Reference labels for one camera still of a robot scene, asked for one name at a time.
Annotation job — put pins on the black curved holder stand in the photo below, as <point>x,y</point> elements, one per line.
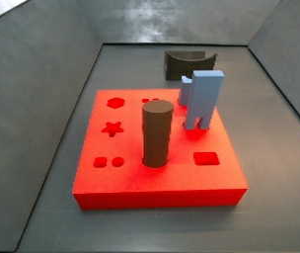
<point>181,62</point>

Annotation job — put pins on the red shape-sorting block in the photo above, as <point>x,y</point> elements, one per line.
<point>201,175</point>

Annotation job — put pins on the small blue notched peg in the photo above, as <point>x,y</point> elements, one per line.
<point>185,85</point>

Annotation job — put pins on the dark brown cylinder peg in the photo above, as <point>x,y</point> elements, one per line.
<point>156,126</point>

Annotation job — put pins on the tall blue slotted peg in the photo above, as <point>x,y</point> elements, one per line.
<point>207,82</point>

